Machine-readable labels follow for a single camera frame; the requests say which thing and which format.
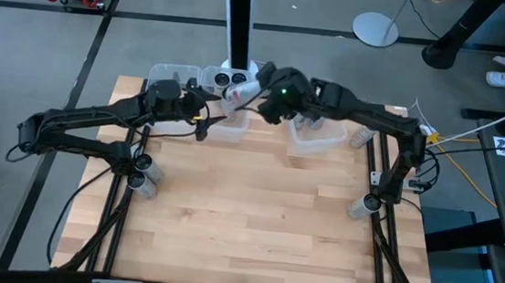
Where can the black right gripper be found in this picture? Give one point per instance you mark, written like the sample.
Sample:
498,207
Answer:
295,95

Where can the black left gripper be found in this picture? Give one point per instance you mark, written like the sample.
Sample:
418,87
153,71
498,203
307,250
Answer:
194,102

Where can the clear plastic bin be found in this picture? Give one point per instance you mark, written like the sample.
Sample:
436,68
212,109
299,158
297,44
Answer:
167,72
321,143
235,133

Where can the blue silver Red Bull can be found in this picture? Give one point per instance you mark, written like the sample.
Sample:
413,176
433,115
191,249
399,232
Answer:
300,121

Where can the white can dark lid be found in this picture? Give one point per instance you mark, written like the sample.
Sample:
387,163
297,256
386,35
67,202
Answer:
363,207
143,188
151,171

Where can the Celsius Tropical Vibe can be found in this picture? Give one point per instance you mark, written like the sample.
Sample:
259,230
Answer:
363,136

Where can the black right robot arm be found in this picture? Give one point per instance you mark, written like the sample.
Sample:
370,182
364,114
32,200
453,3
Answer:
374,115

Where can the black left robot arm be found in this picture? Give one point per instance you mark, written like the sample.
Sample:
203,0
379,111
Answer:
80,115

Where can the round white stand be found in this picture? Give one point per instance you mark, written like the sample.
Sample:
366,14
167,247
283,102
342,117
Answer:
375,29

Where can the grey stand pole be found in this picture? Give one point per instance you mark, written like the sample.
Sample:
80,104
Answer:
398,10

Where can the black white camera post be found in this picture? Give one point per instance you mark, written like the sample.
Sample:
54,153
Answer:
239,21

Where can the black table frame rail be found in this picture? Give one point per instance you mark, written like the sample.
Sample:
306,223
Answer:
105,220
384,258

